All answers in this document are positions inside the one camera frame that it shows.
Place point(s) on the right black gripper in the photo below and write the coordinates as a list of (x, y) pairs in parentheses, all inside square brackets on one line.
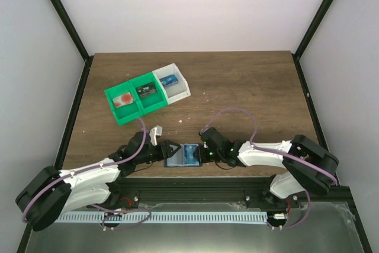
[(202, 156)]

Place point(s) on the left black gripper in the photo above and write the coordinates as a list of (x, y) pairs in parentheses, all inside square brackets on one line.
[(168, 150)]

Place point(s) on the blue leather card holder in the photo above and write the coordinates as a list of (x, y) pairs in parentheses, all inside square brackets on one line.
[(177, 161)]

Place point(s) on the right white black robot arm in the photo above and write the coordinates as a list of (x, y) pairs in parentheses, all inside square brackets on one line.
[(281, 186)]

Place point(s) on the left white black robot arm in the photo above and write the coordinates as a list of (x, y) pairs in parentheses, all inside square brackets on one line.
[(77, 185)]

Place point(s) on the black credit card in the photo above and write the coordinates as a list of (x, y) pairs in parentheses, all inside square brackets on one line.
[(146, 90)]

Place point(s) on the white red credit card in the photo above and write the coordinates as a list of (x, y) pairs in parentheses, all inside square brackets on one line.
[(122, 100)]

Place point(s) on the blue credit card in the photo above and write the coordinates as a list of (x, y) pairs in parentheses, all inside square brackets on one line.
[(169, 80)]

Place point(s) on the middle green bin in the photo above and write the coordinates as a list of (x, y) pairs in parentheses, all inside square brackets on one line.
[(153, 102)]

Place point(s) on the green bin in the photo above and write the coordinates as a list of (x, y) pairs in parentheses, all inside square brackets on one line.
[(127, 113), (153, 102)]

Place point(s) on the left green bin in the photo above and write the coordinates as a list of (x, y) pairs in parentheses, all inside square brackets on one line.
[(127, 113)]

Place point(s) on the white bin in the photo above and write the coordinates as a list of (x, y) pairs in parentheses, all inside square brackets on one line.
[(175, 92)]

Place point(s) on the grey metal sheet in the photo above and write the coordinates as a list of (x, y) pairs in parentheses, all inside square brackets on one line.
[(314, 227)]

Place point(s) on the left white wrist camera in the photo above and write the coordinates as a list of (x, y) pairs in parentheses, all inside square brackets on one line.
[(155, 133)]

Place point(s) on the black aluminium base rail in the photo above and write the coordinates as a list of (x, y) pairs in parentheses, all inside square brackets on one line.
[(132, 193)]

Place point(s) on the left black side rail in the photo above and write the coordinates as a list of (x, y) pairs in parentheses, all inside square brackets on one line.
[(63, 148)]

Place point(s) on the black side rail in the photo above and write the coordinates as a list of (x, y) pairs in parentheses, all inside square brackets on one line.
[(63, 148), (315, 116)]

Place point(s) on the right black side rail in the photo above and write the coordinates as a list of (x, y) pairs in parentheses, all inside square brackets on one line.
[(315, 116)]

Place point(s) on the light blue slotted cable duct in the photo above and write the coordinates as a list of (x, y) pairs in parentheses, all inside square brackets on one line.
[(258, 218)]

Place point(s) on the right black frame post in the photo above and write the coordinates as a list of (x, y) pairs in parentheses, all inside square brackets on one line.
[(314, 25)]

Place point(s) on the black frame post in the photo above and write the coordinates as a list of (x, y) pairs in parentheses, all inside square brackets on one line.
[(70, 28), (314, 25)]

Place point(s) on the left black frame post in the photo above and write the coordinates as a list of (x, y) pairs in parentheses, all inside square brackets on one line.
[(70, 28)]

